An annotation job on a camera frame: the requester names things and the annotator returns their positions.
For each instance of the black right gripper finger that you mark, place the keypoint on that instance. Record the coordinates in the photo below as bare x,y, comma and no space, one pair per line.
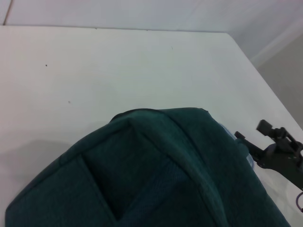
251,149
270,130

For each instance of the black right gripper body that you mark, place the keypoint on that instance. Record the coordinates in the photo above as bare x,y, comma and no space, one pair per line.
284,160

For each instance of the dark teal insulated lunch bag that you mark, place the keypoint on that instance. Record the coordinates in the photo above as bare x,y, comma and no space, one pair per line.
142,177

